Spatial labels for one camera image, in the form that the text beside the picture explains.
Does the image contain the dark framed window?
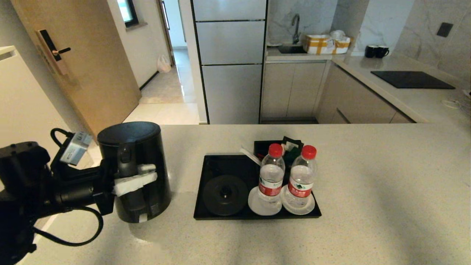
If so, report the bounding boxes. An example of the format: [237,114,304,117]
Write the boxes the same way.
[117,0,139,28]

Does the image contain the steel kitchen sink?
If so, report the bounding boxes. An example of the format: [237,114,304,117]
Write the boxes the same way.
[278,45,308,55]

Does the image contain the black box of sachets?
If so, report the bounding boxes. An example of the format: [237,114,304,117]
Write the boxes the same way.
[253,140,310,184]

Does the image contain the taped cardboard box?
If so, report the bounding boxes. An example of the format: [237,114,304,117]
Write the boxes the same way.
[303,34,352,56]

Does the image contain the white ceramic saucer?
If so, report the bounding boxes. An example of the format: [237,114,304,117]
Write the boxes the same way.
[247,185,282,216]
[280,184,316,215]

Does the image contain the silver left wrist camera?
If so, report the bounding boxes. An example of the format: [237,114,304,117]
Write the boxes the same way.
[60,132,93,165]

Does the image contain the white wrapped stir stick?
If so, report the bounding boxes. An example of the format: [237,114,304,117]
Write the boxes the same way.
[240,146,262,166]

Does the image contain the silver grey refrigerator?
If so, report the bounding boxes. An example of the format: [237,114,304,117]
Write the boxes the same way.
[191,0,268,125]

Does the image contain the white tall cabinet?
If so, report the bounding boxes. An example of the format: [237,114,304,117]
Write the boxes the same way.
[0,46,94,173]

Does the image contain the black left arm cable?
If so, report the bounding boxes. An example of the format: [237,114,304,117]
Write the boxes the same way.
[32,128,105,247]

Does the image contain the white plastic bag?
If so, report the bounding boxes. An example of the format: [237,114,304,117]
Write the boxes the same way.
[157,55,172,73]

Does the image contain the black induction cooktop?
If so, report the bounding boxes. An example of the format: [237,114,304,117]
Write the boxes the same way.
[371,71,456,90]

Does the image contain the black round kettle base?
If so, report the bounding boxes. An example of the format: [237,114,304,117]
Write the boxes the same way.
[203,175,249,216]

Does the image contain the black electric kettle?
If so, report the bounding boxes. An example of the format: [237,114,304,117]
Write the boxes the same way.
[97,121,172,223]

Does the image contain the black rectangular serving tray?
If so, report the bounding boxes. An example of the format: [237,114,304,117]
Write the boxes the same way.
[194,154,322,220]

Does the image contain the clear red-label water bottle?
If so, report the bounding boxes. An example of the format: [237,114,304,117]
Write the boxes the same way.
[257,143,286,207]
[285,145,317,209]

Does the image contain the chrome kitchen faucet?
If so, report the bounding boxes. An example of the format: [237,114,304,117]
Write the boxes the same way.
[292,14,302,45]

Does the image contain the black door lock handle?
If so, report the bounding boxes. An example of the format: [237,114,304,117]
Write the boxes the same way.
[36,29,72,76]

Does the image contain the dark wall switch plate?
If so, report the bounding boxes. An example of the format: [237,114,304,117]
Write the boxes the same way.
[437,23,454,38]

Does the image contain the beige kitchen base cabinet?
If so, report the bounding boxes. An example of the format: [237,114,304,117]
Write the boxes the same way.
[261,61,416,125]

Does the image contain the light wooden door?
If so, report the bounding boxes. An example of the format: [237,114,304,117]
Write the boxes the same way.
[11,0,142,140]

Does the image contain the dark green tea bag packets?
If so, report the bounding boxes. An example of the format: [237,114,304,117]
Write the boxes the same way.
[281,136,304,167]

